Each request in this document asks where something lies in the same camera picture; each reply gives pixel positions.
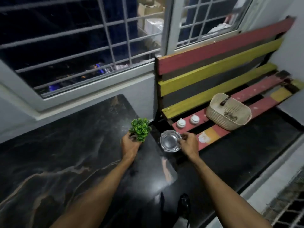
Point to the person's right hand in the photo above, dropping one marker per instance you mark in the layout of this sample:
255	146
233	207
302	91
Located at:
191	146

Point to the person's left hand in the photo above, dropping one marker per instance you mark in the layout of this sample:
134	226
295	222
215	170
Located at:
129	148

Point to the clear glass ashtray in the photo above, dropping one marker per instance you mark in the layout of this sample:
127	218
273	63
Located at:
169	141

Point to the small green potted plant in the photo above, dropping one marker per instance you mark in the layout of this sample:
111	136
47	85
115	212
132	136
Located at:
140	128

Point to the white shaker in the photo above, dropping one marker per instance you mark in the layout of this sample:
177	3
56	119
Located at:
194	119
181	123

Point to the checked wiping cloth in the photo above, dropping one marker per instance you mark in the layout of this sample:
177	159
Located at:
230	115

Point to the white spray bottle black trigger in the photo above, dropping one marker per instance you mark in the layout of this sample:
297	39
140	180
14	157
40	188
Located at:
225	101

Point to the person's right forearm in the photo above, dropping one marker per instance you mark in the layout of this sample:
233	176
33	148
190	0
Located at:
225	194

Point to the person's left forearm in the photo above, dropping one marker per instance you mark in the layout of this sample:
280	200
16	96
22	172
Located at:
95	199

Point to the person's right black shoe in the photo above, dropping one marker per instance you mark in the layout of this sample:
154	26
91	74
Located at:
184	204

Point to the cream plastic basket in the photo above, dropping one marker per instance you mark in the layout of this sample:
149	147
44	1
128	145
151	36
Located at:
221	111

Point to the black marble table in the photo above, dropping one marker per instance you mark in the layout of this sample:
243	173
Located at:
59	144

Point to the striped cloth behind window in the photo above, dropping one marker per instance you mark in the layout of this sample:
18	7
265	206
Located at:
116	68

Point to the red yellow black wooden bench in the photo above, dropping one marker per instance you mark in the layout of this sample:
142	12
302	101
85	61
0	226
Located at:
213	66

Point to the white mesh railing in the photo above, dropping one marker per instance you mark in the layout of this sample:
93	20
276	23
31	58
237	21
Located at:
285	206

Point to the white window with bar grille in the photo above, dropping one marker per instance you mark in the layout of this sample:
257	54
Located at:
172	26

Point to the white box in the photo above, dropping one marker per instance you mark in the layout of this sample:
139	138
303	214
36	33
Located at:
154	26

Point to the brown cardboard box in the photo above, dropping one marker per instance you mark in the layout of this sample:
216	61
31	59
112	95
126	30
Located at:
148	10

